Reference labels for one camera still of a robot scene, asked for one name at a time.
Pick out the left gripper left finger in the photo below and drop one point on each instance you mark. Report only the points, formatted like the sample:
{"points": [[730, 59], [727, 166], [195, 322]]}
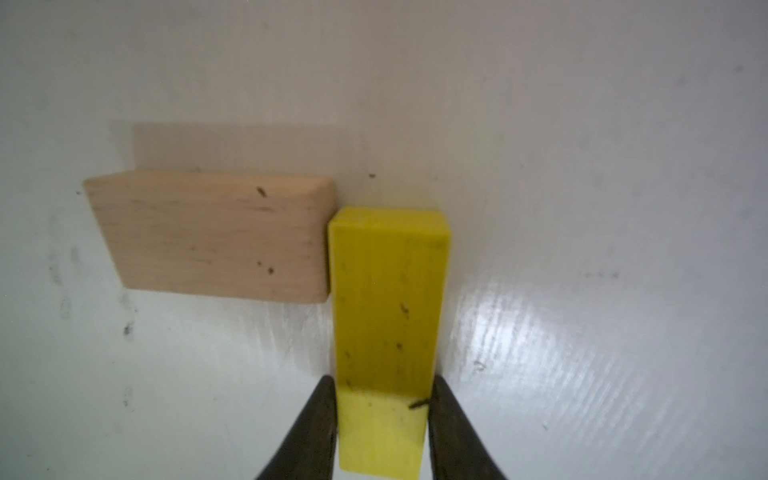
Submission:
{"points": [[308, 449]]}

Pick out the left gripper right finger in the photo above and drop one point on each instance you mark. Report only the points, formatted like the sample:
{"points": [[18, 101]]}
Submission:
{"points": [[456, 451]]}

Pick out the yellow long block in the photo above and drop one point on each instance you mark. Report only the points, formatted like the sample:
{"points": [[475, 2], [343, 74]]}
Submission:
{"points": [[388, 274]]}

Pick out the wood block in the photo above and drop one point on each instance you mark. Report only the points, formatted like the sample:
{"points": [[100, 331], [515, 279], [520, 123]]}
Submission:
{"points": [[232, 235]]}

